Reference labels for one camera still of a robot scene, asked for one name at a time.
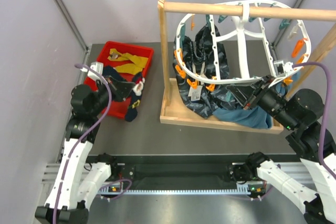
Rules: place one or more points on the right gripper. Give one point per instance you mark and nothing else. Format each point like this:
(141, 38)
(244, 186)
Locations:
(245, 94)

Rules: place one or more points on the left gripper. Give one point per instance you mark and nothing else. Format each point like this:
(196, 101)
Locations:
(120, 89)

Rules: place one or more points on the navy sock with santa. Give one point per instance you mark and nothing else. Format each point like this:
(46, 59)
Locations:
(135, 97)

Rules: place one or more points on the white round clip hanger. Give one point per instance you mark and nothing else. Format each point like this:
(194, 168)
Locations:
(247, 15)

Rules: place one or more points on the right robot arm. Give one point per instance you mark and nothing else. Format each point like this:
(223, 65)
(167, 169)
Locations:
(312, 143)

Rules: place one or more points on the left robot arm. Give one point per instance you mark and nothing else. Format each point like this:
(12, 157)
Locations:
(72, 194)

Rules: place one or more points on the red plastic tray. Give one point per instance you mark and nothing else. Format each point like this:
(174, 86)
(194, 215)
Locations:
(125, 62)

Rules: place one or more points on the navy sock green stripe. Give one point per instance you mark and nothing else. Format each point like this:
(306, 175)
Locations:
(109, 71)

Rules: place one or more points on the yellow sock lower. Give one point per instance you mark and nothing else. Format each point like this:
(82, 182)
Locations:
(128, 68)

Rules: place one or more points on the yellow sock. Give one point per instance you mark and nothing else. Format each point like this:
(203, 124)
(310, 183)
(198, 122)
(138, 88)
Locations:
(128, 68)
(139, 61)

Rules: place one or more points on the blue cloth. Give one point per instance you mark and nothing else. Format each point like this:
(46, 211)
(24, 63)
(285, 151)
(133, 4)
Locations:
(229, 110)

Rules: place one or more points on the yellow sock upper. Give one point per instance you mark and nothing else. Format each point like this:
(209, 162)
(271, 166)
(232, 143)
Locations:
(139, 61)

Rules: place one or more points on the dark patterned cloth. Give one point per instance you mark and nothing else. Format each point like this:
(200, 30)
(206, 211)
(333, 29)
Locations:
(198, 56)

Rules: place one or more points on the wooden hanging rack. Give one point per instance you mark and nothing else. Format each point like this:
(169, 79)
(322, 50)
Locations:
(174, 112)

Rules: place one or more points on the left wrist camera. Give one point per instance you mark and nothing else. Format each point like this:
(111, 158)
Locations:
(95, 72)

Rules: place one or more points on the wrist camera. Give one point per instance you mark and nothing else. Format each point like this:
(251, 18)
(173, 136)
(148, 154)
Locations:
(95, 72)
(283, 69)

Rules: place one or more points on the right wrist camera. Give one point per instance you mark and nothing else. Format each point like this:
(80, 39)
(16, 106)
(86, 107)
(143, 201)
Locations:
(283, 69)

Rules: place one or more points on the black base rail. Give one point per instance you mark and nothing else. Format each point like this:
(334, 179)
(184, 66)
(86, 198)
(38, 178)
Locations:
(178, 172)

